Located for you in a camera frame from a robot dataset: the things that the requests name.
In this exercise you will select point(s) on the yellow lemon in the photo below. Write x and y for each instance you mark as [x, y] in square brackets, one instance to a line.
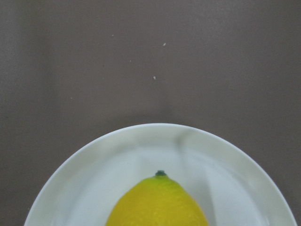
[157, 201]

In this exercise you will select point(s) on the white round plate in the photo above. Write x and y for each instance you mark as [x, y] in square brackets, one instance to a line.
[230, 187]

